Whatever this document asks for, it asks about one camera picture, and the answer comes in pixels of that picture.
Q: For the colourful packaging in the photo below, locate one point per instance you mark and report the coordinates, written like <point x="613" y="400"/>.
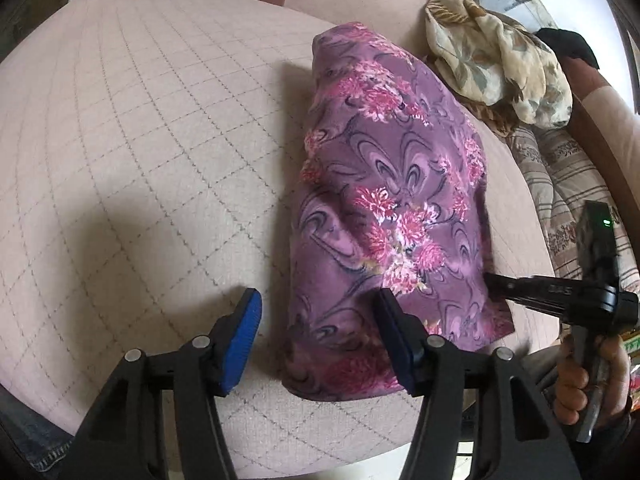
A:
<point x="632" y="365"/>

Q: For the black cloth on backrest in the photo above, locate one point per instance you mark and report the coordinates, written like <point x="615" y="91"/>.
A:
<point x="570" y="45"/>

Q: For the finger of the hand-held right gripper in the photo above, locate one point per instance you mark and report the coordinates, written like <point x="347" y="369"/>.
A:
<point x="545" y="296"/>

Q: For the purple floral garment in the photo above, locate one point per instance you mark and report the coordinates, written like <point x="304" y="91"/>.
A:
<point x="400" y="160"/>

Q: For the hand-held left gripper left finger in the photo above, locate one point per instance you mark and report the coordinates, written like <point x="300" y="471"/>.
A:
<point x="242" y="340"/>

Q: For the pink and brown backrest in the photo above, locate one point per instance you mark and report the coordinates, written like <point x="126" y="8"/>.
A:
<point x="610" y="125"/>

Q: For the beige floral blanket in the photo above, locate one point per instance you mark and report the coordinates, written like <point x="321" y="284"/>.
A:
<point x="490" y="50"/>

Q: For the pink quilted bed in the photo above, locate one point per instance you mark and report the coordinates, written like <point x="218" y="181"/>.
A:
<point x="150" y="160"/>

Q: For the brown cloth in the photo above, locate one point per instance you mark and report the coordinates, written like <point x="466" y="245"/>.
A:
<point x="495" y="120"/>

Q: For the person's left leg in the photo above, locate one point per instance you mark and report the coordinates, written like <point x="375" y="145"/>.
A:
<point x="30" y="440"/>

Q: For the striped floral quilt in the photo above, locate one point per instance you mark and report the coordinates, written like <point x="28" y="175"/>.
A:
<point x="550" y="170"/>

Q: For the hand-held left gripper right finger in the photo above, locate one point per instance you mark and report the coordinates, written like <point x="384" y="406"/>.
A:
<point x="395" y="330"/>

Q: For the person's right hand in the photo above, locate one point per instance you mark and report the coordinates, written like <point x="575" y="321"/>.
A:
<point x="569" y="385"/>

